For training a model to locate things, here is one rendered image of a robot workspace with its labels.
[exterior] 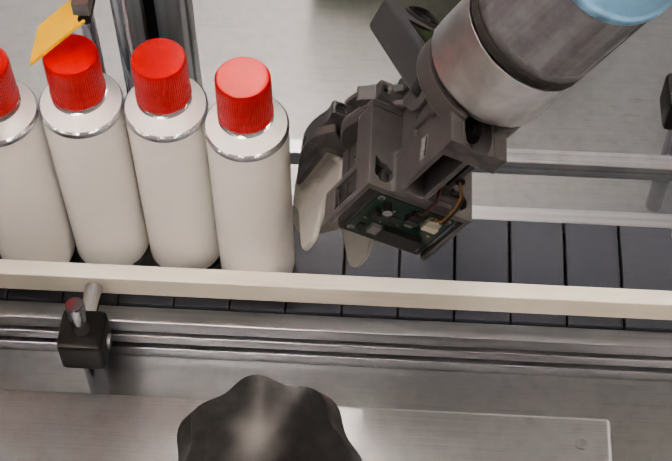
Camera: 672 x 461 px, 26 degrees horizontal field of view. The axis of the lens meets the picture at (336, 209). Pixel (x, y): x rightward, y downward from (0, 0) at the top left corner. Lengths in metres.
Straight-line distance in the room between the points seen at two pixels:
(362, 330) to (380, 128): 0.19
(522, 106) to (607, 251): 0.27
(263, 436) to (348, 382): 0.41
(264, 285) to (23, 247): 0.16
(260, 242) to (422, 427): 0.16
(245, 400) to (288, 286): 0.34
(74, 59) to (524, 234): 0.35
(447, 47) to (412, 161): 0.07
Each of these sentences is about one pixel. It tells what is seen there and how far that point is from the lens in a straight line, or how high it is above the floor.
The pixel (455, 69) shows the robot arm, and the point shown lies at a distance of 0.78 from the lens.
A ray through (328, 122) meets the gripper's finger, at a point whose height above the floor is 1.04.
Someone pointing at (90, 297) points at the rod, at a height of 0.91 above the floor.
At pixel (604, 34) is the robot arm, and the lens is 0.74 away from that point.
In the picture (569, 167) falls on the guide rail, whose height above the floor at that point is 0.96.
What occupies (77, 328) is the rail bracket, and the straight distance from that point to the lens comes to 0.94.
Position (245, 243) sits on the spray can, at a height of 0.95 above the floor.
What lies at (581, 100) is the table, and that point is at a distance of 1.18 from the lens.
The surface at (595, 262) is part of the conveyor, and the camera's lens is 1.03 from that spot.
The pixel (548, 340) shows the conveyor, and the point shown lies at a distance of 1.00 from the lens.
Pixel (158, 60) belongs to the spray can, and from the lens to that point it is 0.86.
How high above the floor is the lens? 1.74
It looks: 56 degrees down
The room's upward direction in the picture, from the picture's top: straight up
